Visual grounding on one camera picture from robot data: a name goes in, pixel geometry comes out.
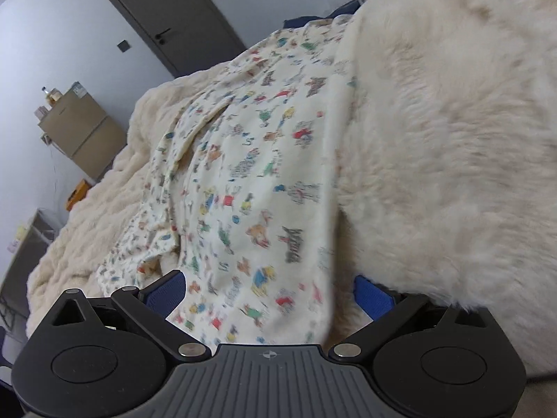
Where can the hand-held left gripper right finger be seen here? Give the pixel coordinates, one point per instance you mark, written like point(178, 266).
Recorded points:
point(372, 299)

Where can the small pink containers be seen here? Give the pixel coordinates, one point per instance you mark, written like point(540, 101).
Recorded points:
point(40, 112)

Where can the metal frame table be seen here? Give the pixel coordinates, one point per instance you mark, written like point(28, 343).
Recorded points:
point(26, 248)

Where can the cartoon print fluffy-lined garment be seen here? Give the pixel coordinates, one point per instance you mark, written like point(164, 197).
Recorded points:
point(261, 161)

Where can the cream ribbed plush blanket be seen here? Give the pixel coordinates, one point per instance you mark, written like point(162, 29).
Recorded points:
point(87, 226)

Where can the grey door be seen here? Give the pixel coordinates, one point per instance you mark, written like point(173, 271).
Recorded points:
point(174, 4)

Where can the orange box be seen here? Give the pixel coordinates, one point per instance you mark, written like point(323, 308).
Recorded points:
point(77, 195)

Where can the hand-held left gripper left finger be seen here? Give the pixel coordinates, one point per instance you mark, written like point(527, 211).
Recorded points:
point(167, 292)

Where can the blue cloth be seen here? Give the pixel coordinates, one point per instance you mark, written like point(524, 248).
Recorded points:
point(322, 15)

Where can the dark wall switch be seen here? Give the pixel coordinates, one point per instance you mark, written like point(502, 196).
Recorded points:
point(124, 45)

